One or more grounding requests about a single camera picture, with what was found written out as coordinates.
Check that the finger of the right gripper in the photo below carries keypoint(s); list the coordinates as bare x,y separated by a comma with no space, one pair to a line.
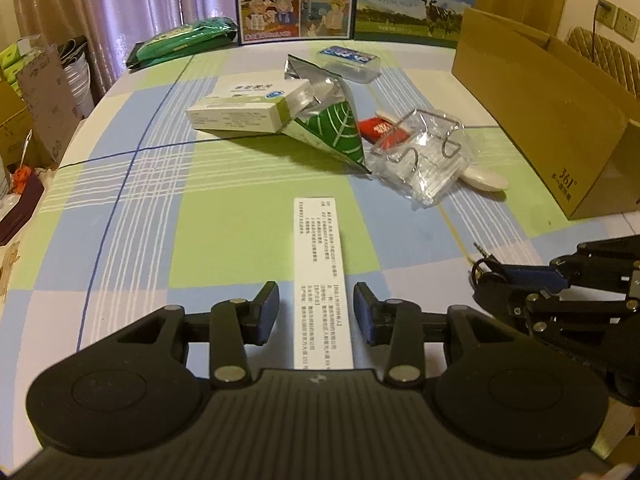
491,279

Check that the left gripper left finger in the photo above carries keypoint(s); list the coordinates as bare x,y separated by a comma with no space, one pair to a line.
149,381

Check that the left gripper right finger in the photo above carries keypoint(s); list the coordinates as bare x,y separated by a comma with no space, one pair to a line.
487,383

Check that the white plastic spoon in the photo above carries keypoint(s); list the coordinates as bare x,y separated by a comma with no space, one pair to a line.
482,178

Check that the white paper leaflet strip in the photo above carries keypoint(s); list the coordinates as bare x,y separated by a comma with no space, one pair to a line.
322,338

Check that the red snack packet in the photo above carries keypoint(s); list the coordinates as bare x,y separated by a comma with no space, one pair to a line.
377,130

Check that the silver green foil pouch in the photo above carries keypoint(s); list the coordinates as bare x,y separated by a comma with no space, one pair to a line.
329,122

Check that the white green medicine box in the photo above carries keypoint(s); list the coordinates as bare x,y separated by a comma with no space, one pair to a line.
262,105

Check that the brown cardboard box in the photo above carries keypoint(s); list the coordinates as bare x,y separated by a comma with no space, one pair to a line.
576,126

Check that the checked tablecloth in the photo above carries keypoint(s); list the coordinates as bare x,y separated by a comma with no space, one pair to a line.
146,211

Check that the clear box with blue label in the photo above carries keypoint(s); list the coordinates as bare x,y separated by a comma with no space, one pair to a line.
353,65

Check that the light blue milk carton box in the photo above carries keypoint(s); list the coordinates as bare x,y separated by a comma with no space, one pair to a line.
434,22

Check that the cardboard boxes beside table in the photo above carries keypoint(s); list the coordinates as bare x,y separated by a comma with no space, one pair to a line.
42,102

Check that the green wet wipes pack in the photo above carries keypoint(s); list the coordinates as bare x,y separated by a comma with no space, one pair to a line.
185,40

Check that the purple sheer curtain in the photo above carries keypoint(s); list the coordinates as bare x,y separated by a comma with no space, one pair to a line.
112,27

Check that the wall power socket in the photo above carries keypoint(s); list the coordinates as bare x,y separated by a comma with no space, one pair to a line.
621,21

